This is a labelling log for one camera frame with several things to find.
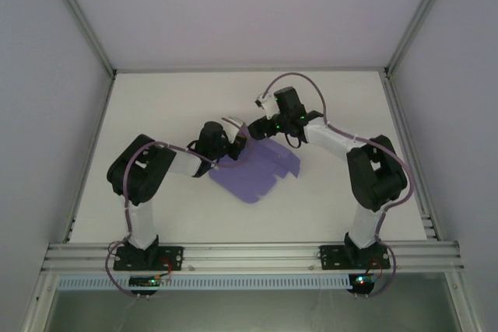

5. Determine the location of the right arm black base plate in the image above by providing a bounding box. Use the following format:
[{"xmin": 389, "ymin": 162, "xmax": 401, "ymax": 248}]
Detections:
[{"xmin": 318, "ymin": 244, "xmax": 391, "ymax": 271}]

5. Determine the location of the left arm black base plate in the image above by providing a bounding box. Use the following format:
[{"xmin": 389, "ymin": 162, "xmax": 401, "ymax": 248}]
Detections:
[{"xmin": 113, "ymin": 245, "xmax": 184, "ymax": 271}]

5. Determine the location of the light blue slotted cable duct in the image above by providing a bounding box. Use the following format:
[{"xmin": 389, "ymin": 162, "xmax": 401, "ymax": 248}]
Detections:
[{"xmin": 57, "ymin": 274, "xmax": 351, "ymax": 291}]

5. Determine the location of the aluminium table edge rail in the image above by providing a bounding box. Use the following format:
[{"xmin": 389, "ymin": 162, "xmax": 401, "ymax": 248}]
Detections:
[
  {"xmin": 61, "ymin": 73, "xmax": 117, "ymax": 243},
  {"xmin": 381, "ymin": 73, "xmax": 443, "ymax": 243}
]

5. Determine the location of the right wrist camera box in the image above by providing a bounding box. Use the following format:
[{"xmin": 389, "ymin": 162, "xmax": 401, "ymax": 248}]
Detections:
[{"xmin": 254, "ymin": 92, "xmax": 278, "ymax": 119}]

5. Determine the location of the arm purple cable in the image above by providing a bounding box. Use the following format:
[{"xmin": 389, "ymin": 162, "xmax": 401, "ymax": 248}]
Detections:
[
  {"xmin": 103, "ymin": 141, "xmax": 254, "ymax": 299},
  {"xmin": 262, "ymin": 72, "xmax": 414, "ymax": 299}
]

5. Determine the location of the purple paper box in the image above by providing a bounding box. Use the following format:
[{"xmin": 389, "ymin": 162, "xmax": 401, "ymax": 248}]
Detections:
[{"xmin": 208, "ymin": 124, "xmax": 303, "ymax": 205}]

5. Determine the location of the wide aluminium mounting rail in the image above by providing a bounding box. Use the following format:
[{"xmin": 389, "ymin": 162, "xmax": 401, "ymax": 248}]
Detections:
[{"xmin": 40, "ymin": 241, "xmax": 466, "ymax": 273}]

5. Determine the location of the aluminium frame leg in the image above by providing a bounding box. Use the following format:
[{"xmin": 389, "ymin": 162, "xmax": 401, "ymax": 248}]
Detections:
[
  {"xmin": 446, "ymin": 271, "xmax": 484, "ymax": 332},
  {"xmin": 19, "ymin": 271, "xmax": 59, "ymax": 332}
]

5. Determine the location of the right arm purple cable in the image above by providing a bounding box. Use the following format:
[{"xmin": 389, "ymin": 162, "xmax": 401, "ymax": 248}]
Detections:
[{"xmin": 262, "ymin": 72, "xmax": 414, "ymax": 299}]

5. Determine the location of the aluminium corner post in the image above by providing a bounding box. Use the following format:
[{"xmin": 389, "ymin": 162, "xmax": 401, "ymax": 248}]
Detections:
[
  {"xmin": 383, "ymin": 0, "xmax": 458, "ymax": 76},
  {"xmin": 38, "ymin": 0, "xmax": 117, "ymax": 77}
]

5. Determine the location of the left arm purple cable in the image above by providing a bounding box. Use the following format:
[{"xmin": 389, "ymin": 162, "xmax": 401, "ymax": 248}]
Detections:
[{"xmin": 103, "ymin": 141, "xmax": 254, "ymax": 299}]

